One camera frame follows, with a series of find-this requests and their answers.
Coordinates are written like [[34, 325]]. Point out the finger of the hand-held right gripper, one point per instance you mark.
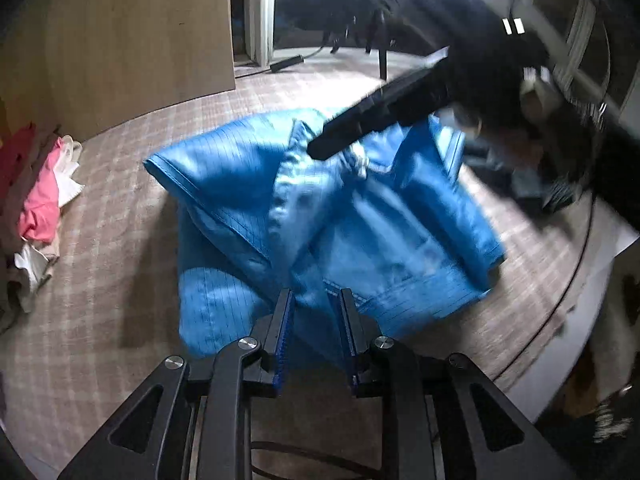
[[360, 117]]

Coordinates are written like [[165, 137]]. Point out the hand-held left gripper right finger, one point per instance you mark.
[[350, 345]]

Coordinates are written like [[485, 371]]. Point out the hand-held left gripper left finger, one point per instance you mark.
[[282, 340]]

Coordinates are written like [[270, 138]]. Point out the blue garment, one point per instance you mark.
[[325, 220]]

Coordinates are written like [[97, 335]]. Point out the black clothes pile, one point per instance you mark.
[[500, 175]]

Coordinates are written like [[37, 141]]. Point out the black power strip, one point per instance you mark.
[[287, 63]]

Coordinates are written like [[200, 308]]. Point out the black light stand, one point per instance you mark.
[[352, 25]]

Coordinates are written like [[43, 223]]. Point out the beige plaid blanket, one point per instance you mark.
[[110, 260]]

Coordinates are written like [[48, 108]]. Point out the white paper sheet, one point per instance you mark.
[[612, 245]]

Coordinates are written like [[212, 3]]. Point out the wooden board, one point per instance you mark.
[[125, 35]]

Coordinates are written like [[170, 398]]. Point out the white garment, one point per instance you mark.
[[32, 262], [70, 185]]

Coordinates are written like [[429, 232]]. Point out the pink garment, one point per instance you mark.
[[42, 200]]

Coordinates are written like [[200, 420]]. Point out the dark red garment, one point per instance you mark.
[[15, 157]]

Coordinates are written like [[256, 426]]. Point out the white door frame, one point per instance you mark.
[[262, 10]]

